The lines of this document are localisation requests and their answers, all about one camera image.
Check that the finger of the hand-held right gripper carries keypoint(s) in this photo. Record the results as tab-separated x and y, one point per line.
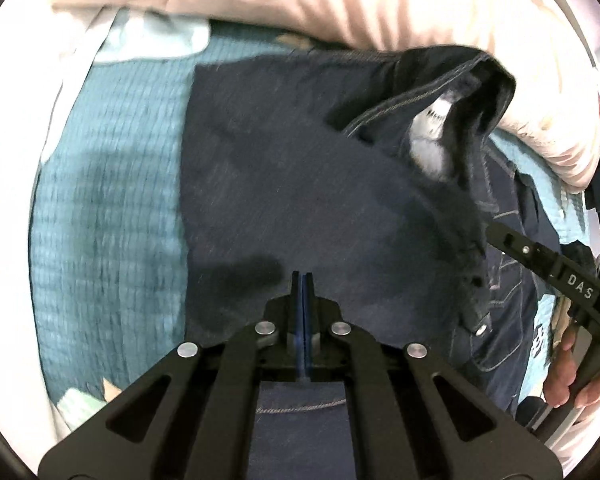
522	249

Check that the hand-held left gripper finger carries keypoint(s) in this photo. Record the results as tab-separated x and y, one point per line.
297	310
308	310

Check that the dark blue denim jacket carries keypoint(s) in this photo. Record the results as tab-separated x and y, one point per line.
290	170

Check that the person's right hand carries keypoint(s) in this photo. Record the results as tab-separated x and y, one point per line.
560	370

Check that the teal quilted blanket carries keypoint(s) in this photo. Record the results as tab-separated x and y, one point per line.
110	220

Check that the pale pink comforter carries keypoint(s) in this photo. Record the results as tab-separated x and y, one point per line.
360	0

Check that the white bed sheet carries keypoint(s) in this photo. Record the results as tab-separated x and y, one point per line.
75	50

